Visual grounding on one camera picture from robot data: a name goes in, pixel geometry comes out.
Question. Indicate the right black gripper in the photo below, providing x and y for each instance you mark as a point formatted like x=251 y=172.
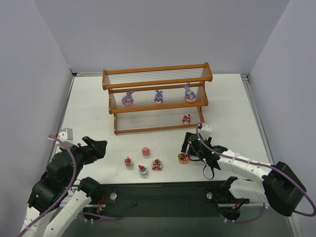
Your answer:
x=191 y=146

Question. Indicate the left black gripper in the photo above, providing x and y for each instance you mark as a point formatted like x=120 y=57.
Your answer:
x=87 y=150

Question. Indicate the pink bear with cream hat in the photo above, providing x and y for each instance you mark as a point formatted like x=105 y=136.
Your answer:
x=186 y=119

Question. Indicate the strawberry bear tart toy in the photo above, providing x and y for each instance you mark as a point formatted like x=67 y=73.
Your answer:
x=183 y=158

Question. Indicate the purple bunny sitting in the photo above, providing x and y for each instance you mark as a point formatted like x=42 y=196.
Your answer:
x=190 y=96

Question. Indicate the purple bunny holding cake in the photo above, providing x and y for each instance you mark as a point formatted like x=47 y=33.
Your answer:
x=158 y=97

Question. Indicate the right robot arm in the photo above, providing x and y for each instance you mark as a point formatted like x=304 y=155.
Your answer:
x=275 y=184

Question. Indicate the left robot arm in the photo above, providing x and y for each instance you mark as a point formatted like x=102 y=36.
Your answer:
x=53 y=186

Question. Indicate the wooden three-tier shelf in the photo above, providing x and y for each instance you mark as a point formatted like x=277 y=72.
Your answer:
x=155 y=89

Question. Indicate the small red strawberry bear toy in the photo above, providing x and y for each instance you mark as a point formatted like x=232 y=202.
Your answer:
x=128 y=161

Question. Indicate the red bear on cake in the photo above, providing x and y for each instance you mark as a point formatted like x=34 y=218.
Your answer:
x=156 y=164

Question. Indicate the pink round bear toy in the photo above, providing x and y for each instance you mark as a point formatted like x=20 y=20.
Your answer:
x=145 y=151

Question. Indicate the blue red cupcake toy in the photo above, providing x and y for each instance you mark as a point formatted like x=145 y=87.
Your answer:
x=142 y=169

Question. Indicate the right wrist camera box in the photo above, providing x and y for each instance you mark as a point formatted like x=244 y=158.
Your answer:
x=204 y=130

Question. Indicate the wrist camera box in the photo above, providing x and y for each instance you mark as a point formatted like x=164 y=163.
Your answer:
x=204 y=130
x=65 y=135

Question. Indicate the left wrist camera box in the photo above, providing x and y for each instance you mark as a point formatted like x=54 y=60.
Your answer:
x=65 y=135

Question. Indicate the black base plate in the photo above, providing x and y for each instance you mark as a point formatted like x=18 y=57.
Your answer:
x=176 y=199

